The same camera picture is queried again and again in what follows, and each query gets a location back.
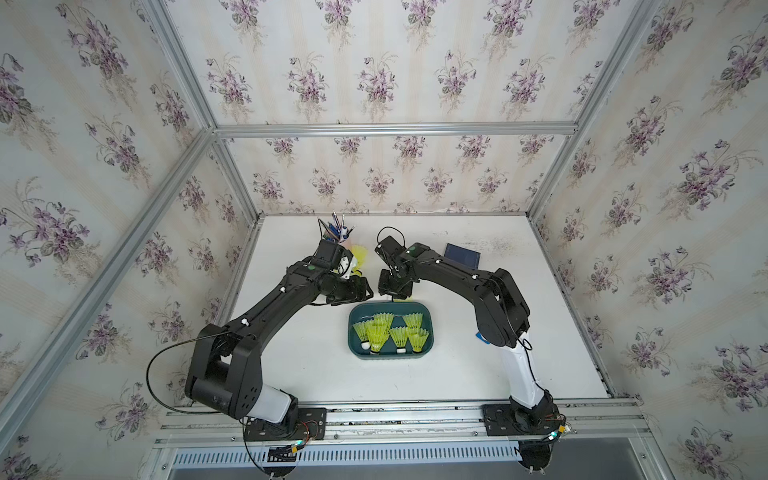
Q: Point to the yellow shuttlecock one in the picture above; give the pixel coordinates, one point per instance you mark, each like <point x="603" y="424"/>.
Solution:
<point x="360" y="254"/>

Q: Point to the yellow shuttlecock seven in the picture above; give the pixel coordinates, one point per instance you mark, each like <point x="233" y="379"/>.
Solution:
<point x="383" y="320"/>

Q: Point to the blue book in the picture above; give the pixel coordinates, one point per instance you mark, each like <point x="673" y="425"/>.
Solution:
<point x="462" y="255"/>

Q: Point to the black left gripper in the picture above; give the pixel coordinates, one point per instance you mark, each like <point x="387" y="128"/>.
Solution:
<point x="358" y="291"/>

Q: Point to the pens in cup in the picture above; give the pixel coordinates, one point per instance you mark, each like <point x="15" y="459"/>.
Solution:
<point x="334" y="228"/>

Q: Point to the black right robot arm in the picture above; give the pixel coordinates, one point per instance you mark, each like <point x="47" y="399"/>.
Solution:
<point x="501" y="315"/>

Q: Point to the yellow shuttlecock nine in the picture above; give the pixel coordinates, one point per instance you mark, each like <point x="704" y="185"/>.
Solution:
<point x="378" y="335"/>

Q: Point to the yellow shuttlecock eight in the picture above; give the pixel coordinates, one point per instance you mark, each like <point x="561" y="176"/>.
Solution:
<point x="413" y="321"/>

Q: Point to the pink pen cup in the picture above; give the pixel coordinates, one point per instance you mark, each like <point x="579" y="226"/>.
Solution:
<point x="343" y="241"/>

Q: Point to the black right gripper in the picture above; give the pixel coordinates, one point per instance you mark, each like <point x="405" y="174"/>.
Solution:
<point x="384" y="289"/>

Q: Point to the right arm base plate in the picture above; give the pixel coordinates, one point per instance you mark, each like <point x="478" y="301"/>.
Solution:
<point x="514" y="419"/>

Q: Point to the red blue white packet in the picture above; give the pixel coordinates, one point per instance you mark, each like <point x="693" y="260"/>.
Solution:
<point x="482" y="339"/>

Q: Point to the yellow shuttlecock four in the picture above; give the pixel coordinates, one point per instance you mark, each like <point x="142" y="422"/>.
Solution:
<point x="400" y="337"/>

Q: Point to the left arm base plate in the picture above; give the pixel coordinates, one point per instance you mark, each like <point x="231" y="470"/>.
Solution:
<point x="300" y="423"/>

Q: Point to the teal plastic storage box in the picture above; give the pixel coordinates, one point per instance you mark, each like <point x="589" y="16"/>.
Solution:
<point x="366" y="311"/>

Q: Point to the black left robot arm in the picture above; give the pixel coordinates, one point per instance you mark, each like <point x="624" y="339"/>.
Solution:
<point x="225" y="372"/>

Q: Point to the yellow shuttlecock six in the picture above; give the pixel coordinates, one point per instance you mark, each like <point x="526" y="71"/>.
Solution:
<point x="360" y="329"/>

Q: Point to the aluminium front rail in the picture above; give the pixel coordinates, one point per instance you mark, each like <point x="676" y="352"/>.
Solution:
<point x="414" y="421"/>

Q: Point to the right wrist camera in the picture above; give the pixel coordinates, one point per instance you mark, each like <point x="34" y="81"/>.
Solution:
<point x="389" y="250"/>

